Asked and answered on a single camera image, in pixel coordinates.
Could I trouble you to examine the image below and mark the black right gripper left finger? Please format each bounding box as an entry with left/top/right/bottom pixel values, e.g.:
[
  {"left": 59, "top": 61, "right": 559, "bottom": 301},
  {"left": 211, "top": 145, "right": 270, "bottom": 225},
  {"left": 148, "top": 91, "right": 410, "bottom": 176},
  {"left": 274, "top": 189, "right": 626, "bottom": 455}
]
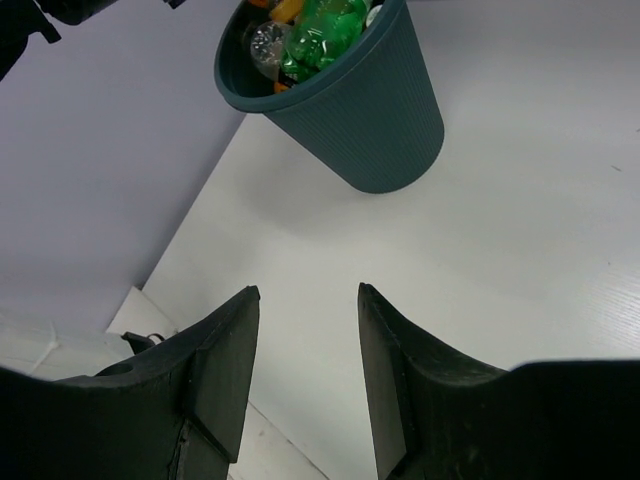
[{"left": 1, "top": 286, "right": 260, "bottom": 479}]

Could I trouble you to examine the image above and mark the green soda bottle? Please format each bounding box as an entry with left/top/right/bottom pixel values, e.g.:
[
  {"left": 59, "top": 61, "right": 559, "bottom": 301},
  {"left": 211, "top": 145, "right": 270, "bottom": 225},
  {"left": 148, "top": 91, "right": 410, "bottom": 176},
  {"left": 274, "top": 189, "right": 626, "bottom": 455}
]
[{"left": 280, "top": 0, "right": 372, "bottom": 83}]

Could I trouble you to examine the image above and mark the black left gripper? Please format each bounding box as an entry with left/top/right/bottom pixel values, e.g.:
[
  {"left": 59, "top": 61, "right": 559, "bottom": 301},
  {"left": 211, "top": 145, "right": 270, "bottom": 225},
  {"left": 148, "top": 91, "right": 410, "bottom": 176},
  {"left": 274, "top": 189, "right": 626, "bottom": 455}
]
[{"left": 1, "top": 0, "right": 108, "bottom": 79}]

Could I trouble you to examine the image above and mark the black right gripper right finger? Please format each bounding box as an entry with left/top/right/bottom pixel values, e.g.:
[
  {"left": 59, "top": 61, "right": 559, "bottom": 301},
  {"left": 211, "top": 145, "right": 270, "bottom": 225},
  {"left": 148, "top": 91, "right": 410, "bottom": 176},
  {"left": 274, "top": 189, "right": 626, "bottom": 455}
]
[{"left": 358, "top": 284, "right": 639, "bottom": 479}]

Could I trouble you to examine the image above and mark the clear bottle black label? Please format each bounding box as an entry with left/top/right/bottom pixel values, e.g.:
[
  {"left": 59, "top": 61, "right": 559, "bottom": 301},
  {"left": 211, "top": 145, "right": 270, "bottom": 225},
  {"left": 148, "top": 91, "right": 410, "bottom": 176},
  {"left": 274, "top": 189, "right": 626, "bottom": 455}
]
[{"left": 249, "top": 21, "right": 292, "bottom": 81}]

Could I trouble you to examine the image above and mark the small orange juice bottle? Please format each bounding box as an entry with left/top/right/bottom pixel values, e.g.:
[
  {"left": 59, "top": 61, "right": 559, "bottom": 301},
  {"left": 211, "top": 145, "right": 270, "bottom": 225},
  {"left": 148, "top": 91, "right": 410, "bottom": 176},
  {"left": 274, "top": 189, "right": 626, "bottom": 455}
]
[{"left": 269, "top": 0, "right": 305, "bottom": 23}]

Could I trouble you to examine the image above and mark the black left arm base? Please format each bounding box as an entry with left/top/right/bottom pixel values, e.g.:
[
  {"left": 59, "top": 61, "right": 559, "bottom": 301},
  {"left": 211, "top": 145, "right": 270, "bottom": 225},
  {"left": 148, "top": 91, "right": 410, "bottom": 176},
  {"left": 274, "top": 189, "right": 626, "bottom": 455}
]
[{"left": 121, "top": 331, "right": 165, "bottom": 355}]

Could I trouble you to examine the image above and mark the dark green plastic bin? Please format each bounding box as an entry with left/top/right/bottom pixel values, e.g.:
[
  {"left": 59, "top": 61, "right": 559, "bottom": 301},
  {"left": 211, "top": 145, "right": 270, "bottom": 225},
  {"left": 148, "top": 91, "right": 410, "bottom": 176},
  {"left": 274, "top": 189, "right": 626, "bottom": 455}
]
[{"left": 214, "top": 1, "right": 445, "bottom": 193}]

